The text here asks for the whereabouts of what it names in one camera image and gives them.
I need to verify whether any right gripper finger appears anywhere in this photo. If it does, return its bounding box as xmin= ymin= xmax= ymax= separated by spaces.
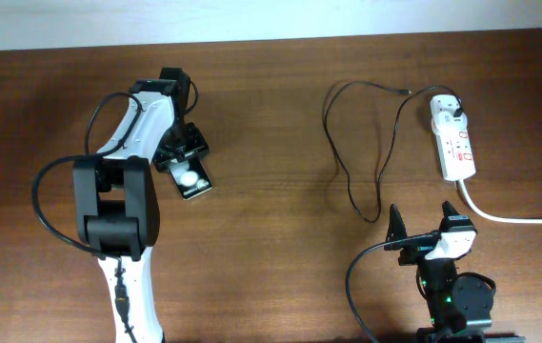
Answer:
xmin=386 ymin=204 xmax=408 ymax=243
xmin=442 ymin=201 xmax=461 ymax=224

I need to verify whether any black smartphone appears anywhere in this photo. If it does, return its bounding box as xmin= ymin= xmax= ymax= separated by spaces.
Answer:
xmin=170 ymin=157 xmax=212 ymax=200

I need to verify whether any black charging cable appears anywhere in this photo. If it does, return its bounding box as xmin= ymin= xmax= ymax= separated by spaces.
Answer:
xmin=322 ymin=79 xmax=464 ymax=224

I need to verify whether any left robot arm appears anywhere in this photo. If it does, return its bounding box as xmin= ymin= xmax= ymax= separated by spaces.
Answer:
xmin=72 ymin=68 xmax=212 ymax=342

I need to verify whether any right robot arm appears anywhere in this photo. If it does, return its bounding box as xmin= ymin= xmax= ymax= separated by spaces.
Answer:
xmin=385 ymin=201 xmax=526 ymax=343

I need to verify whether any white USB charger plug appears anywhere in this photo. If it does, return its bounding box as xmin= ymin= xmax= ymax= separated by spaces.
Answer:
xmin=430 ymin=94 xmax=468 ymax=135

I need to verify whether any white power strip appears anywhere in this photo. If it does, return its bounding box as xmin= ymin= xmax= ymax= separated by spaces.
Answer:
xmin=430 ymin=93 xmax=477 ymax=182

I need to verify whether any right black camera cable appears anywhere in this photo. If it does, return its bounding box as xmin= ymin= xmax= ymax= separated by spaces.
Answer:
xmin=345 ymin=231 xmax=443 ymax=343

